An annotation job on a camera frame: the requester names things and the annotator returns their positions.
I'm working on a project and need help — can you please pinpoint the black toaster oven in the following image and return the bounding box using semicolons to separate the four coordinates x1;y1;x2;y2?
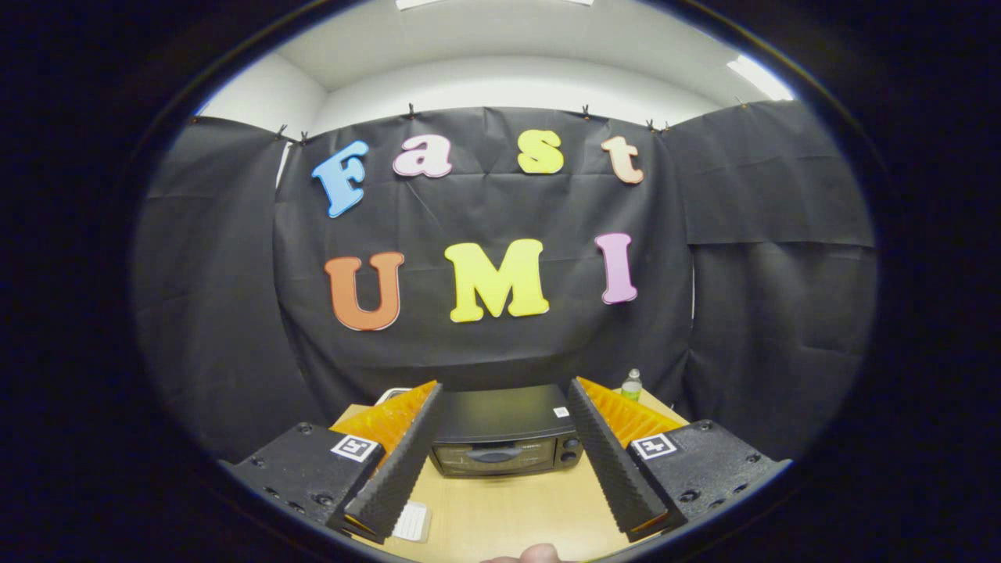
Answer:
429;383;586;478

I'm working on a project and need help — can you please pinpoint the white rectangular tray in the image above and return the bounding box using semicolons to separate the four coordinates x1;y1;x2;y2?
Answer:
391;500;432;543

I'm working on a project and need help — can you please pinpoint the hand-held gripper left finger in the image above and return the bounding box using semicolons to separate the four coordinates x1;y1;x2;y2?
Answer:
223;381;444;545

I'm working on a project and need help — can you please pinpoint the black backdrop cloth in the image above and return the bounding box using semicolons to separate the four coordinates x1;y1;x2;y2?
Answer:
133;98;878;462

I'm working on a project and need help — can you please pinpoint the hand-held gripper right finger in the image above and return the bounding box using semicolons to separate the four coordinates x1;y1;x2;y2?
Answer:
567;377;791;543

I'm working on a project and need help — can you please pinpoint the small ceiling light panel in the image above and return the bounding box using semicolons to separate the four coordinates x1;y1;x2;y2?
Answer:
726;55;795;102

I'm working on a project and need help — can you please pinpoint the long ceiling light panel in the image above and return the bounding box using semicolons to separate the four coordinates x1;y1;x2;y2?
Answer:
395;0;595;10

